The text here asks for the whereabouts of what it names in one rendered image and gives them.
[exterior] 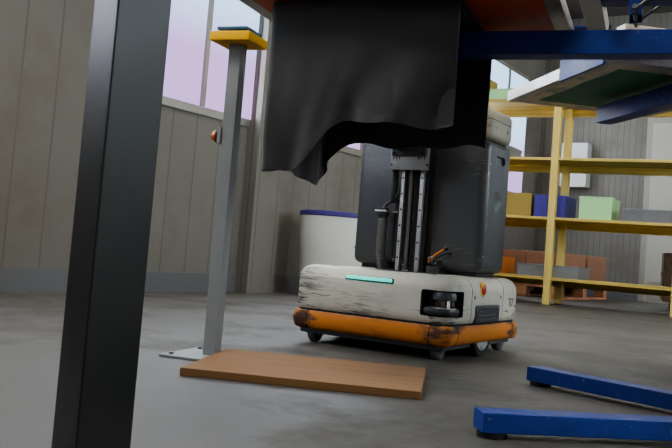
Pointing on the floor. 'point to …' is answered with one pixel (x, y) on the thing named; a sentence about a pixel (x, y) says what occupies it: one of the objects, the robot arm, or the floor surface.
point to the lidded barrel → (327, 238)
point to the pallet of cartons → (565, 265)
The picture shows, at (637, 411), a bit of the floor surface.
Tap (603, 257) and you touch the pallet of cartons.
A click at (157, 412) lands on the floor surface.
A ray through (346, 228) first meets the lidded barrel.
